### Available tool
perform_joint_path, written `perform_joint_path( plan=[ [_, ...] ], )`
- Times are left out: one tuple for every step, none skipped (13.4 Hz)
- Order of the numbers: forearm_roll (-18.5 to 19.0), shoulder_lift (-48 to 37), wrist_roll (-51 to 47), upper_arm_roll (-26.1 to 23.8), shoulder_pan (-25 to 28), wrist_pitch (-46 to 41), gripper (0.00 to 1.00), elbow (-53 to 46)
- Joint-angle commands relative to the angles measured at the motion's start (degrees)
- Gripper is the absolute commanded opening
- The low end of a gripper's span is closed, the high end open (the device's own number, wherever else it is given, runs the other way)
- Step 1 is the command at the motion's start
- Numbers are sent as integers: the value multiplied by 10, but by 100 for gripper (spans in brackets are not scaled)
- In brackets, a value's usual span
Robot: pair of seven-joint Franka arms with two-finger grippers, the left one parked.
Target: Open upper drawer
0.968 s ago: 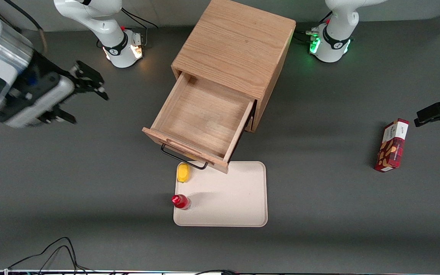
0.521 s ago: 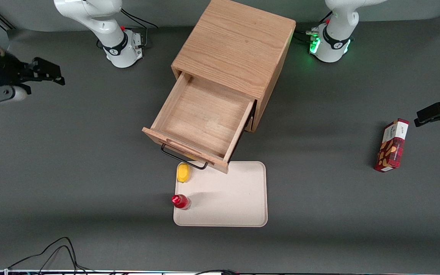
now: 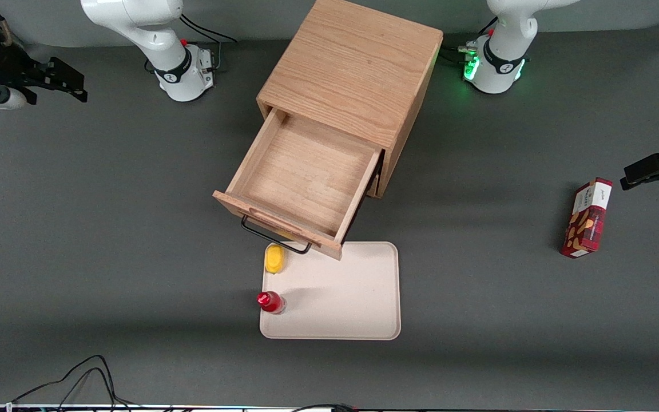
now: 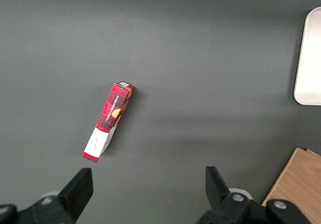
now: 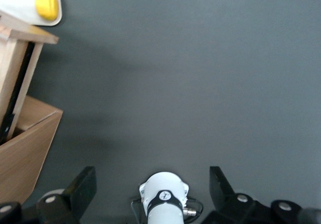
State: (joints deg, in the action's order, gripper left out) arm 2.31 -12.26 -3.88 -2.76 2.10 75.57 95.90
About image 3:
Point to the oak wooden drawer cabinet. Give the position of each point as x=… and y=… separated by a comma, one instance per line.
x=352, y=63

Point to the beige plastic tray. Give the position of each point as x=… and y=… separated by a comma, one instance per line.
x=341, y=297

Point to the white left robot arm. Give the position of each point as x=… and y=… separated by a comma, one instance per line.
x=501, y=63

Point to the red tartan cookie box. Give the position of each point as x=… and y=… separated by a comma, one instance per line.
x=587, y=220

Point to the red capped small bottle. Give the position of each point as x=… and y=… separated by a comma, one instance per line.
x=269, y=301

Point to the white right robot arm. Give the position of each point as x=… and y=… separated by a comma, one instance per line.
x=163, y=51

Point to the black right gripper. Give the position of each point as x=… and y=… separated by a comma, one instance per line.
x=10, y=67

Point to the wooden drawer with deep tray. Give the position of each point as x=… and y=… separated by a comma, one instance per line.
x=301, y=171

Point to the yellow plastic lemon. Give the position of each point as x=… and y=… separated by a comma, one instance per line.
x=274, y=260

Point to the wooden drawer front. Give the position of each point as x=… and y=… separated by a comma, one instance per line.
x=373, y=186

